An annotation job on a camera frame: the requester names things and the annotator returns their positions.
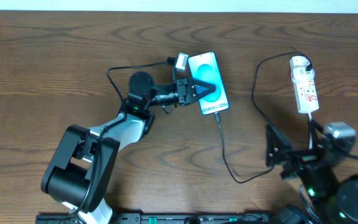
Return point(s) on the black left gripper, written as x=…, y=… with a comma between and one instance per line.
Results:
x=182, y=91

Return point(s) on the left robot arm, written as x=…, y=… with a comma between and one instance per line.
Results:
x=81, y=167

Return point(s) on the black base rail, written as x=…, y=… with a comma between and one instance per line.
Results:
x=137, y=218

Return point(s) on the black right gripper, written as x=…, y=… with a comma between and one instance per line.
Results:
x=291, y=157

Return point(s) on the white power strip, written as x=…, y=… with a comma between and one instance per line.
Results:
x=302, y=76

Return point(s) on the blue screen Samsung smartphone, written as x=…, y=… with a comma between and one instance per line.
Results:
x=205, y=68

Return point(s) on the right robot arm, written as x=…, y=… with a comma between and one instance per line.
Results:
x=333, y=201

